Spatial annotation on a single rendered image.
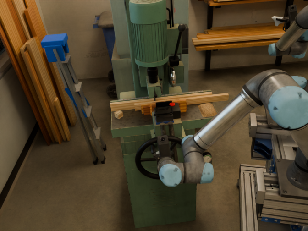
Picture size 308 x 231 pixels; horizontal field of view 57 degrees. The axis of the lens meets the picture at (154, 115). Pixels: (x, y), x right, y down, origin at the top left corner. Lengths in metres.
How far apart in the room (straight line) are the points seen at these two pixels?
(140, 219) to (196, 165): 1.13
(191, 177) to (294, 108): 0.41
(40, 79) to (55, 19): 1.38
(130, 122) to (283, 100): 0.91
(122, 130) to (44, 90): 1.37
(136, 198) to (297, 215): 0.94
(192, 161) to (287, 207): 0.60
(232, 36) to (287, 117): 2.73
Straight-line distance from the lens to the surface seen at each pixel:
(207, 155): 1.66
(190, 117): 1.57
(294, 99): 0.89
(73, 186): 2.57
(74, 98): 2.30
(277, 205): 1.48
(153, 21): 1.37
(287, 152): 1.71
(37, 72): 2.70
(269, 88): 0.94
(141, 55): 1.44
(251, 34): 3.65
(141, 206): 1.99
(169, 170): 0.99
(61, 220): 2.38
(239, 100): 1.04
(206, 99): 1.69
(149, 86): 1.54
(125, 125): 1.55
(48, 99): 2.82
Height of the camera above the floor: 1.81
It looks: 35 degrees down
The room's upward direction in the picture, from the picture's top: 5 degrees counter-clockwise
